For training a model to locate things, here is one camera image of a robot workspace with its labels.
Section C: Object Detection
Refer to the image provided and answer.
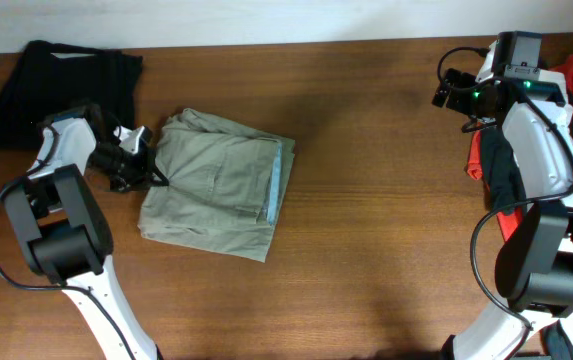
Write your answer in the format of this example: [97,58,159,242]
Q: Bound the khaki shorts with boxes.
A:
[138,109,295,262]

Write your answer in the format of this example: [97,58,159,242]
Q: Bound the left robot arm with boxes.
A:
[0,104,168,359]

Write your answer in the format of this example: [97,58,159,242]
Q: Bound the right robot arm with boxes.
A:
[435,69,573,359]

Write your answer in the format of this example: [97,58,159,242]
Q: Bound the black garment in pile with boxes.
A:
[479,57,573,212]

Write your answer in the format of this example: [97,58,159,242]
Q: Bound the folded black garment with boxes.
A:
[0,40,143,150]

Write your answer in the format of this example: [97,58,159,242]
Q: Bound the right black cable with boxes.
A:
[437,46,573,360]

